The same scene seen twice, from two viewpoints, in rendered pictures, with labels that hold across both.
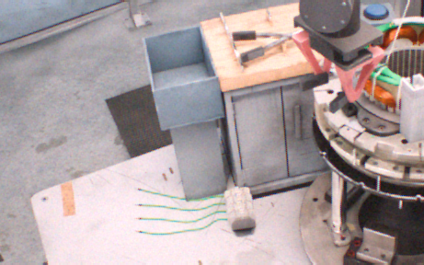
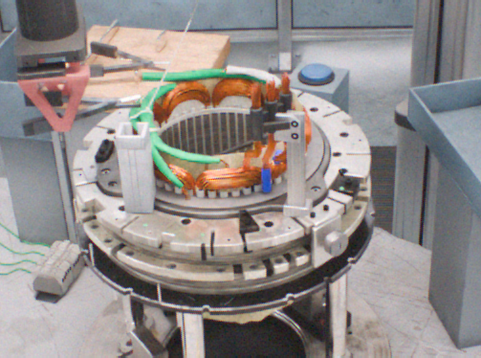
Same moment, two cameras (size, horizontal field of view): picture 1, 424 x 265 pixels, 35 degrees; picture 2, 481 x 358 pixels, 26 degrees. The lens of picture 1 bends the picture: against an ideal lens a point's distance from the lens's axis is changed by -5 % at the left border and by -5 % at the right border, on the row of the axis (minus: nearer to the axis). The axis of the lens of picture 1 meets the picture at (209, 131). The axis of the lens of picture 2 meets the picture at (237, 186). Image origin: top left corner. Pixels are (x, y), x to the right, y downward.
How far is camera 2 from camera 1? 0.66 m
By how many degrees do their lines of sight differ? 17
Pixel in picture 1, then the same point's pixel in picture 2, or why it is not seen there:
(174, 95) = not seen: outside the picture
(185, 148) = (16, 169)
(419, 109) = (131, 166)
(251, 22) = (142, 41)
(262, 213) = (85, 284)
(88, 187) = not seen: outside the picture
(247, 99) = (79, 128)
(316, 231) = (113, 324)
